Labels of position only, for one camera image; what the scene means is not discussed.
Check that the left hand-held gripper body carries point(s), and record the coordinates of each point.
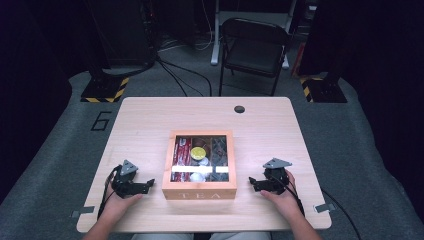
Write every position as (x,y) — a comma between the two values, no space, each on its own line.
(125,181)

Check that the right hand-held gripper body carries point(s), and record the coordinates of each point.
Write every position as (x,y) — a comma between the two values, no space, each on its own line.
(276,180)

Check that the wooden tea box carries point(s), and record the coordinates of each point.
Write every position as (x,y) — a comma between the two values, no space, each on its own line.
(200,194)

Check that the yellow coffee capsule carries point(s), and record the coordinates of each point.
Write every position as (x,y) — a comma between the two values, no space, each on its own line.
(198,153)

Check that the person's left hand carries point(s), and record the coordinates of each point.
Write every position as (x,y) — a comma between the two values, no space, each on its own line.
(120,205)

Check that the person's right hand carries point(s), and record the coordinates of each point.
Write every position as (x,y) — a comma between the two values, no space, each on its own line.
(285,203)

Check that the red stick packet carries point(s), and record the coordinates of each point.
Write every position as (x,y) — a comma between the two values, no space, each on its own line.
(185,150)
(174,156)

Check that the white coffee capsule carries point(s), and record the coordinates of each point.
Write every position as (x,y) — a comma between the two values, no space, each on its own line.
(196,177)
(203,161)

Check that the pile of dark pyramid tea bags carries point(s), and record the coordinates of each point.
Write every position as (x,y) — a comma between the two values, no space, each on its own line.
(220,150)

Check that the person's left leg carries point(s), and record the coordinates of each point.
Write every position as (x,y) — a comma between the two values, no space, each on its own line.
(160,237)

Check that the person's leg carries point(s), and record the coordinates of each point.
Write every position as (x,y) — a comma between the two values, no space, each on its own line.
(160,237)
(240,237)

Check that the grey tape strip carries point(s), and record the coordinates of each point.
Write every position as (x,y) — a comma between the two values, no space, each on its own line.
(83,210)
(325,208)

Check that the person's right leg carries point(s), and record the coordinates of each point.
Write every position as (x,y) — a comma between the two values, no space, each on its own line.
(240,237)

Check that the brown coffee capsule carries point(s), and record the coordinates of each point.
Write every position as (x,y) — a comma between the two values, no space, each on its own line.
(200,142)

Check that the black round table grommet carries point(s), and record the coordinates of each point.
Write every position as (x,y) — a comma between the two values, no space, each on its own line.
(239,109)

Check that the black stand with striped base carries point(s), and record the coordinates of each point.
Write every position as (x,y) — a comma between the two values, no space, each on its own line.
(325,90)
(103,88)

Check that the red object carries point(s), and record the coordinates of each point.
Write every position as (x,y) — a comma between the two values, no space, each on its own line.
(297,63)

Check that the black folding chair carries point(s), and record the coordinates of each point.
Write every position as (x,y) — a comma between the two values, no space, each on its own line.
(253,55)

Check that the black equipment cabinet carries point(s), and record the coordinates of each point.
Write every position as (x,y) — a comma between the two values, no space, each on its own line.
(126,33)

